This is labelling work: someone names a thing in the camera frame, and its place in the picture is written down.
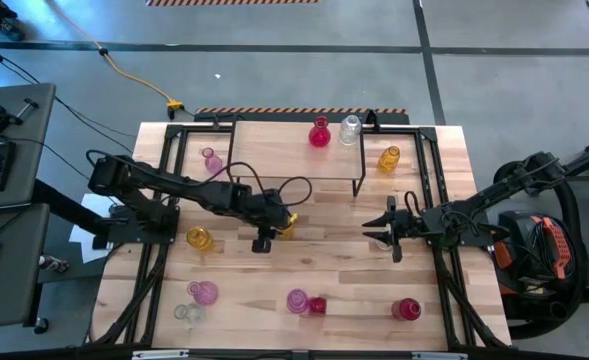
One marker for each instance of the black clamp tool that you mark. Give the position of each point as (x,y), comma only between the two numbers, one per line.
(1,120)

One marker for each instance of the hazard-striped black floor mat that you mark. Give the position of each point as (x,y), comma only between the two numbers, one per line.
(299,110)

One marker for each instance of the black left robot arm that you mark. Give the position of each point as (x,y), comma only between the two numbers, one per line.
(174,187)

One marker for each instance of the red ribbed cylinder bottle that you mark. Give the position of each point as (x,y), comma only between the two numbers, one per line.
(406,310)

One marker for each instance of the clear tall ribbed jar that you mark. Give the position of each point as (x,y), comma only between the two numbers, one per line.
(350,131)

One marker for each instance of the pink round glass vase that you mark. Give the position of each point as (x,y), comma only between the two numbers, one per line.
(205,293)

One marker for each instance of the black desk support beam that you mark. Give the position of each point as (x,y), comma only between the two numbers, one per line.
(64,207)

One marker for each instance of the red pleated glass vase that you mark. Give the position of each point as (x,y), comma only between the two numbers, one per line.
(318,306)

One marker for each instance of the yellow label tag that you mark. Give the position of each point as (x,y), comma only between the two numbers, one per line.
(294,218)

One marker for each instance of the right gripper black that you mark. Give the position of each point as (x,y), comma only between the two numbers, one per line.
(409,225)

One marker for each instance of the black left arm baseplate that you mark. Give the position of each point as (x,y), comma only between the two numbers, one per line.
(169,235)

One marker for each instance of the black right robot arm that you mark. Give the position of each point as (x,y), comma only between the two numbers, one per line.
(499,190)

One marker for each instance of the small purple swirl vase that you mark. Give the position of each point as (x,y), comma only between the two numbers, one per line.
(214,162)

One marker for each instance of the black desk caster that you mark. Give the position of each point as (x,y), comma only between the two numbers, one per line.
(40,326)

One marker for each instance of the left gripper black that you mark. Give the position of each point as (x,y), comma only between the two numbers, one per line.
(269,212)

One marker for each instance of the grey desk with keyboard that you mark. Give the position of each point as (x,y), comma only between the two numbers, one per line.
(29,150)

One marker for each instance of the red smooth flask vase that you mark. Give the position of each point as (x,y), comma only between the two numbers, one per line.
(319,136)

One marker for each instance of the white paper sheet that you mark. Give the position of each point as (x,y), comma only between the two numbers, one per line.
(85,247)

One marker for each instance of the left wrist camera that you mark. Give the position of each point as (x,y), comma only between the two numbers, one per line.
(262,246)

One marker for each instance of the silver aluminium profile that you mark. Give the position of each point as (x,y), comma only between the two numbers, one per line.
(439,356)
(160,355)

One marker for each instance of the yellow embossed glass jar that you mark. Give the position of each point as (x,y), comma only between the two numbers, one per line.
(199,239)
(289,231)

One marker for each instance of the grey desk with mouse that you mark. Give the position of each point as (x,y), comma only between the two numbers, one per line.
(14,280)

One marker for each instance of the pink ribbed bell vase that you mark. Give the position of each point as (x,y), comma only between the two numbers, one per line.
(297,301)

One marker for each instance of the orange and black device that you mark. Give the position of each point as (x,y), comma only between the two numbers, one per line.
(556,245)

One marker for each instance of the black right arm baseplate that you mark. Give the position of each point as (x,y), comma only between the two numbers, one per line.
(481,241)

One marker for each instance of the yellow slim ribbed vase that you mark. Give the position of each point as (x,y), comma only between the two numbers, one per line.
(388,161)

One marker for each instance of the clear pleated glass vase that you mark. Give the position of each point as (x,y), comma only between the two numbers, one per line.
(191,313)

